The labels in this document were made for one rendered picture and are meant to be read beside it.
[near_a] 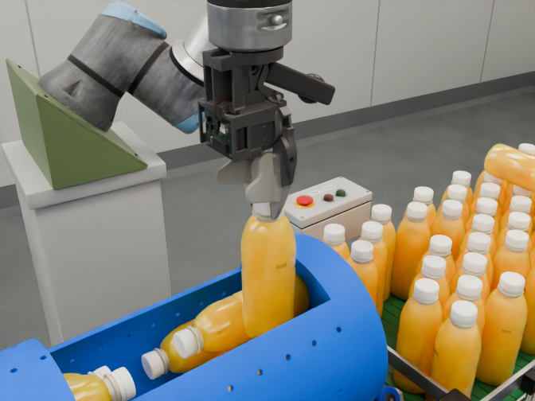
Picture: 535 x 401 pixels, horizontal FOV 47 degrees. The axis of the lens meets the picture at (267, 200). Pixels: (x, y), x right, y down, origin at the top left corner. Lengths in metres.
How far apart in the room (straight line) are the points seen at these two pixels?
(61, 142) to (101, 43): 0.25
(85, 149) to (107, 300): 0.42
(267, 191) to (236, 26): 0.20
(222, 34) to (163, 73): 0.80
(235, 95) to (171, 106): 0.78
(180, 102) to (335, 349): 0.79
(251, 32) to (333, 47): 3.68
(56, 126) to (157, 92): 0.25
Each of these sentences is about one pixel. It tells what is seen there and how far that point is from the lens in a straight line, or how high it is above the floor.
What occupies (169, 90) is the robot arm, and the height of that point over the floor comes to 1.27.
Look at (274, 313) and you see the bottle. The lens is 0.82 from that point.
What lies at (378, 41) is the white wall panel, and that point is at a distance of 4.54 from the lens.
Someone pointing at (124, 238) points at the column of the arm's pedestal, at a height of 0.92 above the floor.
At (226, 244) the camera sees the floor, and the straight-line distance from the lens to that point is 3.17.
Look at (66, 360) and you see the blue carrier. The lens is 0.92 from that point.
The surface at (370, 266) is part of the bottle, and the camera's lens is 1.12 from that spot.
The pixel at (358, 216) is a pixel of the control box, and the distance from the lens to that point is 1.33.
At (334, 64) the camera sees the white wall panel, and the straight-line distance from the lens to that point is 4.35.
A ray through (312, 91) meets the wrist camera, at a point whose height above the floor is 1.48.
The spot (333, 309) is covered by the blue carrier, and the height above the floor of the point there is 1.20.
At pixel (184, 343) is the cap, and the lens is 0.87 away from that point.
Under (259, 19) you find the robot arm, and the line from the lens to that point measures 0.63.
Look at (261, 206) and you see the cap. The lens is 0.75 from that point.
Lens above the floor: 1.71
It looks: 29 degrees down
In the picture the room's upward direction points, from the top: straight up
